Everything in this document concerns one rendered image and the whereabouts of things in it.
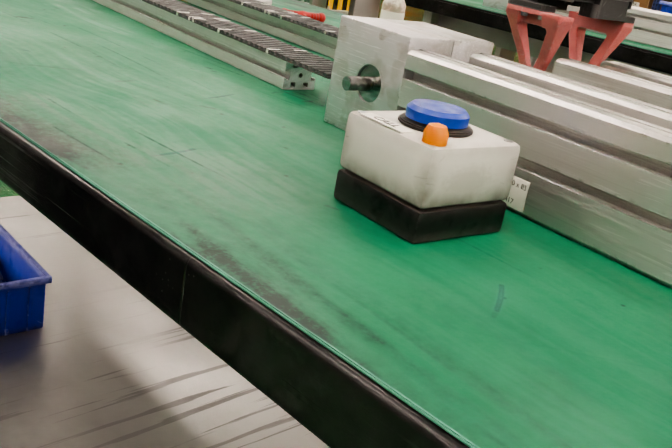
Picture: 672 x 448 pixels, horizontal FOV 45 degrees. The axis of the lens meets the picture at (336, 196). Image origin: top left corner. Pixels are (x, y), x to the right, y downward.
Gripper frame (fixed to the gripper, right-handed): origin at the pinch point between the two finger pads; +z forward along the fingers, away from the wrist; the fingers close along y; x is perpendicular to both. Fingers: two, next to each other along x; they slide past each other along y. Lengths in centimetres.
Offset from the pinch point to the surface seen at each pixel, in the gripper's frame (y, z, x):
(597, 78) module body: -5.0, -1.9, -8.1
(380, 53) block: -24.0, -1.7, -0.2
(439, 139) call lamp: -35.3, -0.7, -19.1
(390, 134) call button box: -35.9, 0.1, -15.7
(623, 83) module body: -5.0, -2.2, -10.7
